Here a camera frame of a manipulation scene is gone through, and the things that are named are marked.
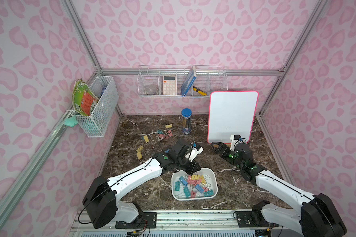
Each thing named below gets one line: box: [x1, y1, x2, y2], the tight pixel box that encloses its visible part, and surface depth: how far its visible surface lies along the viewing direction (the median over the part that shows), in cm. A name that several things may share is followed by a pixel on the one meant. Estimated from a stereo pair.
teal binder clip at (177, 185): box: [174, 180, 181, 192], surface depth 85 cm
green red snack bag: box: [72, 79, 99, 117], surface depth 74 cm
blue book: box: [180, 66, 197, 97], surface depth 90 cm
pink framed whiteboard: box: [207, 90, 259, 144], surface depth 92 cm
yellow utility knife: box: [192, 86, 208, 96], surface depth 100 cm
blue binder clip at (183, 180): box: [178, 175, 189, 186], surface depth 86 cm
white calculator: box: [162, 75, 177, 96], surface depth 97 cm
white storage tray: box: [171, 167, 219, 201], surface depth 84 cm
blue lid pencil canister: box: [180, 107, 192, 135], surface depth 99 cm
